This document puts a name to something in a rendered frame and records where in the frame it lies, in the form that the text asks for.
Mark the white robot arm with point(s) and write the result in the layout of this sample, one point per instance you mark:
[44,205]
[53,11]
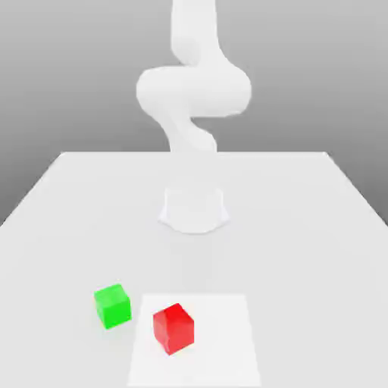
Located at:
[194,91]

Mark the small red cube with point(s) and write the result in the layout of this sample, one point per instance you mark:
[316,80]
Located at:
[174,329]

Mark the small green cube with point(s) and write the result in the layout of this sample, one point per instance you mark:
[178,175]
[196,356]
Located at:
[112,306]

